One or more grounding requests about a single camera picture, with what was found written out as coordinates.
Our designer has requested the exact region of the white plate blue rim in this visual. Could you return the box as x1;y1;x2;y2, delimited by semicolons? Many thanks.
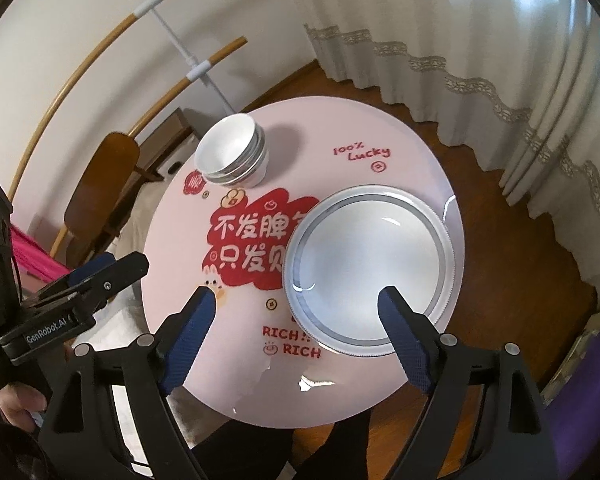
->
283;185;456;358

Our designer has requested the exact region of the white bowl red pattern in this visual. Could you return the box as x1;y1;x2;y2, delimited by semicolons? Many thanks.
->
195;114;256;174

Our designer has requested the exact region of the person's left hand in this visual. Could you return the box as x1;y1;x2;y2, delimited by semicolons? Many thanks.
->
0;382;47;434

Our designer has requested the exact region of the beige cushion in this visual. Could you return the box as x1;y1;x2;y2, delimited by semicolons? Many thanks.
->
108;180;170;259

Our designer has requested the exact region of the brown wooden chair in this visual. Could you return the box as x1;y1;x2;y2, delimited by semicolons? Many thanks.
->
50;132;140;258

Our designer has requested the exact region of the pink cloth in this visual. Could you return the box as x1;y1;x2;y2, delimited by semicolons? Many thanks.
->
10;226;71;284

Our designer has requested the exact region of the pink round table mat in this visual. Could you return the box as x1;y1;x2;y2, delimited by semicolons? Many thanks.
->
142;96;465;428

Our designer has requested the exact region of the dark wooden cabinet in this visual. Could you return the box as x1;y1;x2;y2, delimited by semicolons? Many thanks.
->
136;108;198;180

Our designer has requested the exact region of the purple cloth covered furniture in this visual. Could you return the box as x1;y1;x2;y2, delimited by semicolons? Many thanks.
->
542;326;600;479

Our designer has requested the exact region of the white ballet bar stand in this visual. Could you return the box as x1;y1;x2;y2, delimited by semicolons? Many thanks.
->
133;0;235;115

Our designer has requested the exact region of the lower wooden ballet bar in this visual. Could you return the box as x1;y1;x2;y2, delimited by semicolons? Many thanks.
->
128;36;248;139

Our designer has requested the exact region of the wooden ballet bar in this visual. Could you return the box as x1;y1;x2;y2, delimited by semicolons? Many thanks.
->
128;36;248;139
7;0;164;200

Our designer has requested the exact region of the upper wooden ballet bar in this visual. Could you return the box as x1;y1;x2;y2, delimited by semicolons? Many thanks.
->
7;0;164;200

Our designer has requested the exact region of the left beige curtain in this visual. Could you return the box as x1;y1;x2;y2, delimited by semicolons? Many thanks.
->
294;0;550;167

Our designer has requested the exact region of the beige curtain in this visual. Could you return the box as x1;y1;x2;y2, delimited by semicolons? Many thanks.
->
500;0;600;300
294;0;550;167

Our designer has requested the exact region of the right beige curtain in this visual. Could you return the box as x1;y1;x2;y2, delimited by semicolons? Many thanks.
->
500;0;600;300

